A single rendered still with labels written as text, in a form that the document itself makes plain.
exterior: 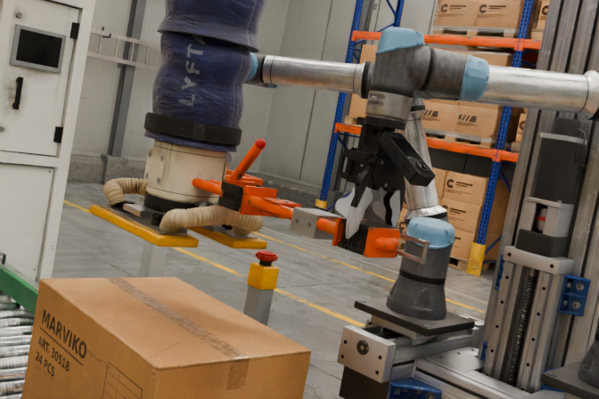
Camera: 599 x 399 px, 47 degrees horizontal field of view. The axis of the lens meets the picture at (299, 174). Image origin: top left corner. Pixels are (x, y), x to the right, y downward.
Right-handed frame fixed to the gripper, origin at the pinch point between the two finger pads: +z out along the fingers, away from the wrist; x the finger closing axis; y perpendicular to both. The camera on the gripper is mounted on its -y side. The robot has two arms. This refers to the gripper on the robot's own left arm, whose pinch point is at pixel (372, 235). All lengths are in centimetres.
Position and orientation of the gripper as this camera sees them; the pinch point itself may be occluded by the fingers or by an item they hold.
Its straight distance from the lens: 119.4
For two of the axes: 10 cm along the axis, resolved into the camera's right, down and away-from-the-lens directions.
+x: -7.5, -1.0, -6.5
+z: -1.9, 9.8, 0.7
